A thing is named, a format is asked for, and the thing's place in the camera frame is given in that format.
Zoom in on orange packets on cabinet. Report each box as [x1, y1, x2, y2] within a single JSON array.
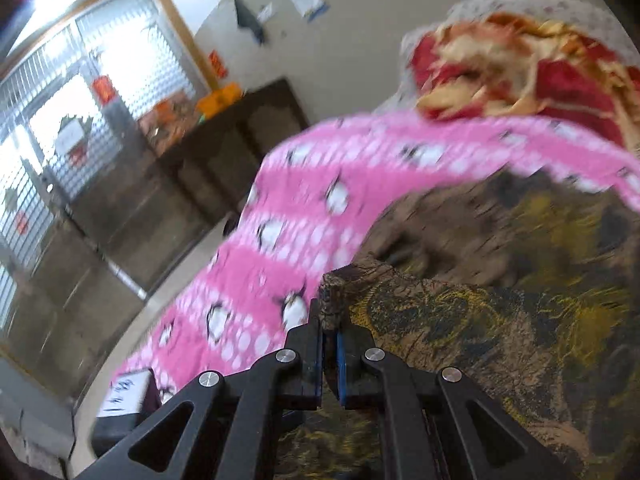
[[137, 99, 201, 157]]

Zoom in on red yellow floral blanket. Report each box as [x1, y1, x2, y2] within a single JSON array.
[[409, 12, 640, 151]]

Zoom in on black wall hanger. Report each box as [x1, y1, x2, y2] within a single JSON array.
[[232, 0, 267, 47]]

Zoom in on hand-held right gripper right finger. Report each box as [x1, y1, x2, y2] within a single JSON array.
[[336, 326, 567, 480]]

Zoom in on white lace pillow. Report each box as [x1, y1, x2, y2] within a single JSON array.
[[372, 0, 631, 116]]

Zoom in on brown yellow patterned garment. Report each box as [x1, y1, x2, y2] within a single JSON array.
[[260, 167, 640, 480]]

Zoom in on orange box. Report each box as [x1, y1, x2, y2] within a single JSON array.
[[195, 82, 244, 115]]

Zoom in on dark wooden cabinet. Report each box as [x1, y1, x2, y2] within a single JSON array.
[[145, 77, 312, 233]]

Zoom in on window with metal grille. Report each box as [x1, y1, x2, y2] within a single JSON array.
[[0, 0, 211, 311]]

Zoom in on pink penguin print blanket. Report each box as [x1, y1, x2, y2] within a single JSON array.
[[111, 110, 640, 401]]

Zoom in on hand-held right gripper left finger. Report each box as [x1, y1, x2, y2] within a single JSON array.
[[75, 299, 326, 480]]

